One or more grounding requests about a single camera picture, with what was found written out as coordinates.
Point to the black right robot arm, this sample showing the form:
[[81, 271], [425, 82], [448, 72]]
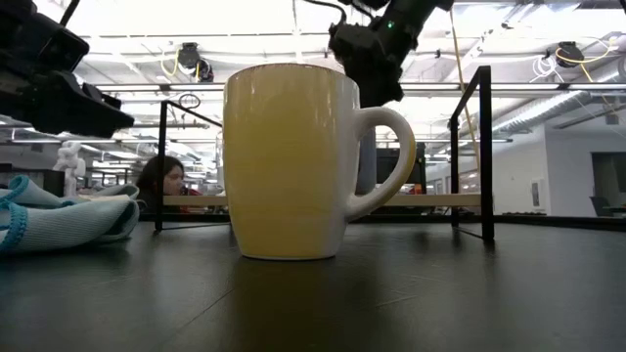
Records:
[[415, 17]]

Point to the black ceiling camera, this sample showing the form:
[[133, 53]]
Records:
[[190, 55], [569, 54]]

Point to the black aluminium table frame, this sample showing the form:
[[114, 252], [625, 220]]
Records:
[[528, 221]]

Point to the person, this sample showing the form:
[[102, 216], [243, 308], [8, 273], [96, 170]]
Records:
[[164, 181]]

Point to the wooden shelf with black frame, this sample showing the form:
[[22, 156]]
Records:
[[485, 146]]

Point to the white robot figure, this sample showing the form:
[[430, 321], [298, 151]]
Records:
[[71, 161]]

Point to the yellow ceramic mug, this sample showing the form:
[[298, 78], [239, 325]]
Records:
[[288, 161]]

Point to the light blue cloth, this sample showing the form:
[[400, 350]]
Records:
[[63, 220]]

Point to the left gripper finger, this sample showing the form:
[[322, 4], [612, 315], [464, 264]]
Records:
[[100, 95], [78, 115]]

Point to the black monitor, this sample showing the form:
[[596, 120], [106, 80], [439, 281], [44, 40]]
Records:
[[389, 166]]

